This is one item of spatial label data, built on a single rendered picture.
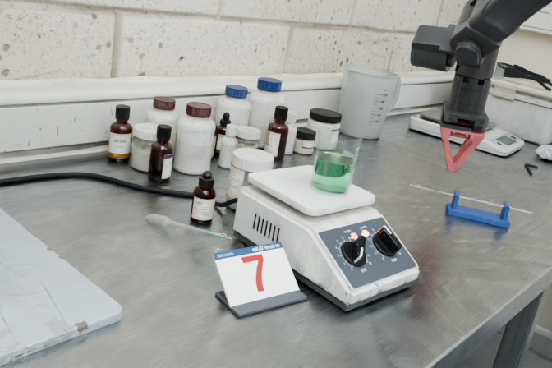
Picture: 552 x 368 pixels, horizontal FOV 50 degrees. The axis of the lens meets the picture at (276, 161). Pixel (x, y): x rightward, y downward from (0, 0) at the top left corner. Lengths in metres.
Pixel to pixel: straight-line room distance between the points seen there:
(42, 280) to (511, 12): 0.64
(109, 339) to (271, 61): 0.86
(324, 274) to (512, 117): 1.20
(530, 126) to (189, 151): 1.08
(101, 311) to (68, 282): 0.06
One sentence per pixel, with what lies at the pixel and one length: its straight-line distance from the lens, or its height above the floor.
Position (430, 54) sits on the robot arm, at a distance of 0.97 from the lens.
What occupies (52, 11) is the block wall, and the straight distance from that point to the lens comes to 0.98.
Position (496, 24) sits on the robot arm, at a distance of 0.86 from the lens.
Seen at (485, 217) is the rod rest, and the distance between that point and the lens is 1.02.
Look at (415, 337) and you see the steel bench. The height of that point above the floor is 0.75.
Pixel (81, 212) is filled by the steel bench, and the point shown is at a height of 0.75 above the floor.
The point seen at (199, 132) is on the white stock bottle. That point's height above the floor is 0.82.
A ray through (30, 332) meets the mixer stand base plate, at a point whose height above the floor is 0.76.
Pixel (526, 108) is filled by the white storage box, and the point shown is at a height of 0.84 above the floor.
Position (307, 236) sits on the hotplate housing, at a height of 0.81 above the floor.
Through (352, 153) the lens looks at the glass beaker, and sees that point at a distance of 0.70.
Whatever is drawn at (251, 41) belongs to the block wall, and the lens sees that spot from 1.25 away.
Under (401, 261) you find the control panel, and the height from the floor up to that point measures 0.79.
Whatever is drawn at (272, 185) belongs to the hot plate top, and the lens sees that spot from 0.71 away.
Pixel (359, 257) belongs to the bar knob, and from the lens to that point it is 0.65.
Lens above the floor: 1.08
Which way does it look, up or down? 17 degrees down
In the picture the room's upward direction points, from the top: 10 degrees clockwise
